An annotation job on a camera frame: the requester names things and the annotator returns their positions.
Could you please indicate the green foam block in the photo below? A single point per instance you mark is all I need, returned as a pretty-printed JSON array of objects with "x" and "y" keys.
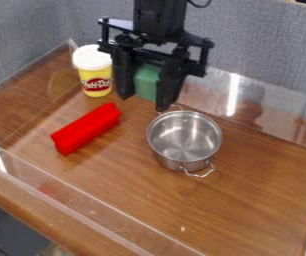
[{"x": 146, "y": 79}]

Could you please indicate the yellow play-doh can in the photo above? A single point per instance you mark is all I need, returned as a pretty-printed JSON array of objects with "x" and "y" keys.
[{"x": 94, "y": 65}]

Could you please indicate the stainless steel pot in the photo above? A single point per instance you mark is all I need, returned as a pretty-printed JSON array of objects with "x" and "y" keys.
[{"x": 184, "y": 139}]

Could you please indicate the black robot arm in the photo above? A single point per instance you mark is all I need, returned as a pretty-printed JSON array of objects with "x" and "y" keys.
[{"x": 159, "y": 17}]

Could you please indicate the red foam block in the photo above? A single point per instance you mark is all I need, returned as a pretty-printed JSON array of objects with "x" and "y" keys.
[{"x": 78, "y": 133}]

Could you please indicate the clear acrylic barrier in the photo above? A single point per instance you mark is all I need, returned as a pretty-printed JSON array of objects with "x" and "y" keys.
[{"x": 107, "y": 201}]

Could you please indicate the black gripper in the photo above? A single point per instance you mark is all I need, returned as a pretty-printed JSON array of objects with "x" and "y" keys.
[{"x": 180, "y": 53}]

